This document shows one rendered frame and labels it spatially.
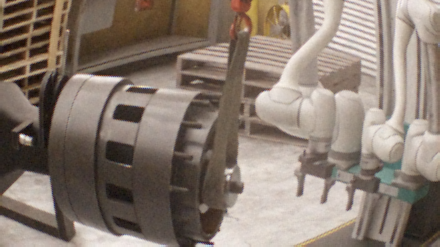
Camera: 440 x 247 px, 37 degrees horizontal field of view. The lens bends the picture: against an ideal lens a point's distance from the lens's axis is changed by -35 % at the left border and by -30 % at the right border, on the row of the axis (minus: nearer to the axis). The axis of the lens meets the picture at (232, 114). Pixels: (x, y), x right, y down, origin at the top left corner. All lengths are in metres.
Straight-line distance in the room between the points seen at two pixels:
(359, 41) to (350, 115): 5.20
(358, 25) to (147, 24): 2.23
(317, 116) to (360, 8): 5.43
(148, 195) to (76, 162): 0.28
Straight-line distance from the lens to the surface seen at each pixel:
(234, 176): 2.63
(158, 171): 2.44
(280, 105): 3.03
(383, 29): 3.28
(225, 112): 2.53
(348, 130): 3.26
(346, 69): 6.61
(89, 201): 2.57
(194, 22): 9.29
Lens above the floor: 1.72
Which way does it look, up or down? 15 degrees down
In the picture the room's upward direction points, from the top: 3 degrees clockwise
